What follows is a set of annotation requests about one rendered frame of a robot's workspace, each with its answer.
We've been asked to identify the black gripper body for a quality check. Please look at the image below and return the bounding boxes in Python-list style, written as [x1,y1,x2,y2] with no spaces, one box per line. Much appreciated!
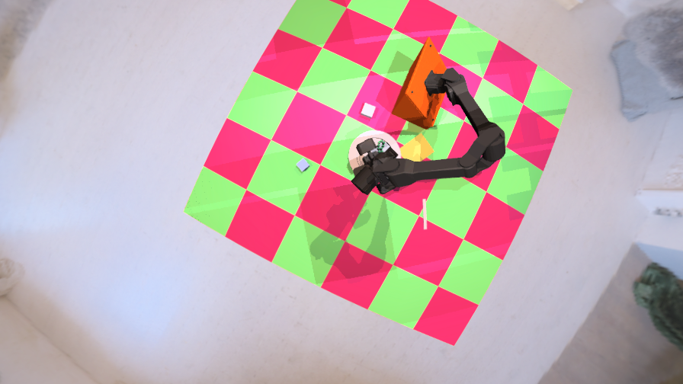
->
[356,138,396,194]

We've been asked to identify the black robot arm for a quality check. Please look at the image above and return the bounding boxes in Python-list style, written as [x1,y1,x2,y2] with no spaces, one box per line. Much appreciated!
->
[351,67,505,195]

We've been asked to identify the white round tray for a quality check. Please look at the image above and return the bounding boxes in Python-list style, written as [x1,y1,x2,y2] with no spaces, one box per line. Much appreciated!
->
[349,130,401,170]

